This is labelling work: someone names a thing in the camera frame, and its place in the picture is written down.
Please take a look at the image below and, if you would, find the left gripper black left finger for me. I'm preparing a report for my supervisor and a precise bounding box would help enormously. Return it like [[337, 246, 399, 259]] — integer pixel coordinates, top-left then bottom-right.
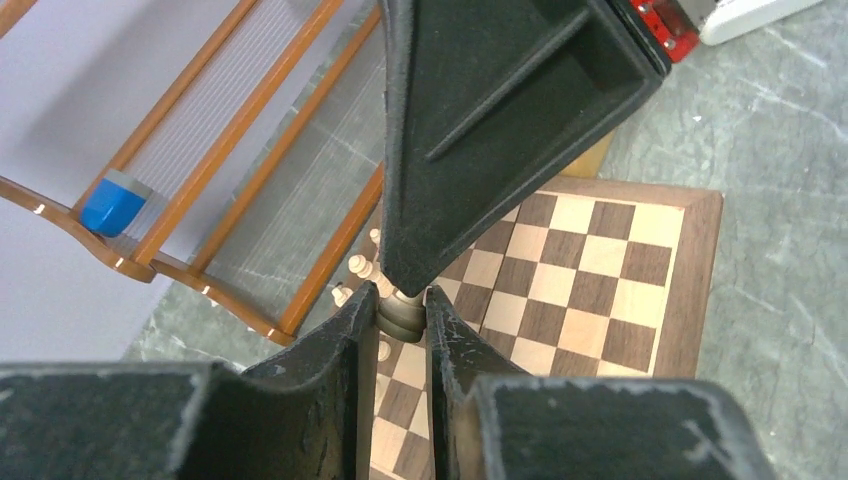
[[1, 282, 379, 479]]

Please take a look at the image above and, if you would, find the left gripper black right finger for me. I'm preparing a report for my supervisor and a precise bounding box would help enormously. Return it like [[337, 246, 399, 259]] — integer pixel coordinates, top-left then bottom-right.
[[425, 286, 775, 479]]

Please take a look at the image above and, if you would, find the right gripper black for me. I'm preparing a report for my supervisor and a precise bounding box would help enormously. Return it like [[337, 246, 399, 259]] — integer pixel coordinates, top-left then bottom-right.
[[380, 0, 701, 296]]

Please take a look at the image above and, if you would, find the white pawn second row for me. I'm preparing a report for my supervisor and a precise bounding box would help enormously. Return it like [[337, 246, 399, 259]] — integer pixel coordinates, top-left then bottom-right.
[[377, 340, 392, 362]]

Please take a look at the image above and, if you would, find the white pawn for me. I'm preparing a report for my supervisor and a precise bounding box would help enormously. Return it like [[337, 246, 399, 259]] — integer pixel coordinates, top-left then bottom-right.
[[376, 290, 426, 343]]

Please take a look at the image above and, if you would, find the white bishop chess piece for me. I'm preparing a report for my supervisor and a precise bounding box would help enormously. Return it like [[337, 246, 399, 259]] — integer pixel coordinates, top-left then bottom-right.
[[348, 254, 395, 298]]

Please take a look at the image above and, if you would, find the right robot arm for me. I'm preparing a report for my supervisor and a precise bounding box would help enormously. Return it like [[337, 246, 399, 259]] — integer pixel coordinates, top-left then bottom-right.
[[379, 0, 806, 296]]

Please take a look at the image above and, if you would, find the orange wooden shelf rack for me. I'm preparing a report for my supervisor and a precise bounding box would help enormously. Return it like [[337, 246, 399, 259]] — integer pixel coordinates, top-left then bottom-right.
[[1, 1, 383, 346]]

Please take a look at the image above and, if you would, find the wooden chessboard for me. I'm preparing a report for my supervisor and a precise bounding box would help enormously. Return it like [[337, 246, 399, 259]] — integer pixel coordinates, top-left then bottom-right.
[[331, 175, 725, 480]]

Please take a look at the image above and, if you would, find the blue box on shelf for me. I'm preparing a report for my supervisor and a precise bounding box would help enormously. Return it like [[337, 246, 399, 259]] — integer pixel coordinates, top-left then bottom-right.
[[80, 169, 153, 238]]

